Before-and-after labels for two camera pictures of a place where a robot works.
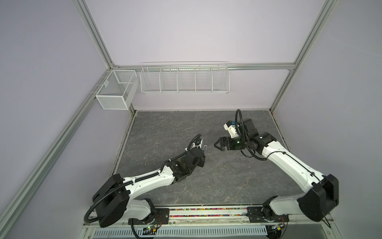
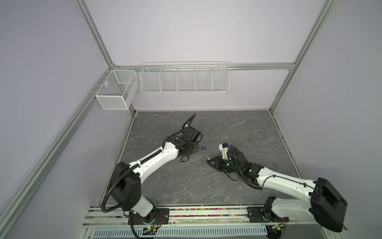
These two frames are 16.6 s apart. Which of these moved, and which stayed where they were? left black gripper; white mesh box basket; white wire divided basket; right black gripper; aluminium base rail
Moved: right black gripper; left black gripper
Stayed: aluminium base rail; white mesh box basket; white wire divided basket
